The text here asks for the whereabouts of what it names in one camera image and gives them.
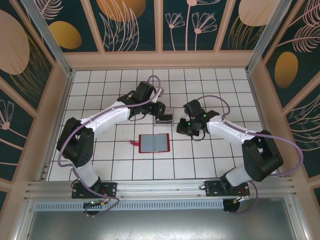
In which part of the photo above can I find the red leather card holder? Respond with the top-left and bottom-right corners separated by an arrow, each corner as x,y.
129,133 -> 172,154

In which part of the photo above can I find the clear acrylic card stand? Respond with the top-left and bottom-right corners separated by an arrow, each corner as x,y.
153,113 -> 174,128

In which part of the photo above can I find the grey metal sheet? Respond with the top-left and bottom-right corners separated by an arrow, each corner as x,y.
14,197 -> 308,240

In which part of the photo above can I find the thin black right gripper cable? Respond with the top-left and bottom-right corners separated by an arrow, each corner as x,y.
191,131 -> 206,142

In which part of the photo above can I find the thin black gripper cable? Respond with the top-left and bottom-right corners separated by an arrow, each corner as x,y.
129,113 -> 149,121
191,131 -> 206,142

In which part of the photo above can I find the thin black left gripper cable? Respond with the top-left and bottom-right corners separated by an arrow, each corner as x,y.
129,113 -> 149,121

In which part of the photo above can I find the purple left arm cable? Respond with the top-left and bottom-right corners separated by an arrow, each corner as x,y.
57,74 -> 163,218

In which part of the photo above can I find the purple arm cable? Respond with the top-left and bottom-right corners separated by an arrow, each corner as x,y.
57,74 -> 163,218
197,94 -> 305,216

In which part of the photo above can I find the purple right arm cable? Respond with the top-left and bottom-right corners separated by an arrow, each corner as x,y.
197,94 -> 305,216

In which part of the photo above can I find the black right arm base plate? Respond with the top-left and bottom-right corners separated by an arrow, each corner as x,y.
204,180 -> 251,198

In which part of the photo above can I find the aluminium mounting rail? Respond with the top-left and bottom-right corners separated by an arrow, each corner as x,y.
23,177 -> 298,201

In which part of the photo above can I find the slotted grey cable duct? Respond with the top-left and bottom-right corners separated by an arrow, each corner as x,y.
34,199 -> 225,211

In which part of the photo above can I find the power connector with wires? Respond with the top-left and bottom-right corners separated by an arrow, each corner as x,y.
83,200 -> 107,209
233,194 -> 251,204

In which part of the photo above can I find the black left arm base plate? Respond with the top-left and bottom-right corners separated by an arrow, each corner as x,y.
71,182 -> 118,200

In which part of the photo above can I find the aluminium frame post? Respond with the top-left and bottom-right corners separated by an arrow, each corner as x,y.
245,0 -> 293,74
21,0 -> 76,77

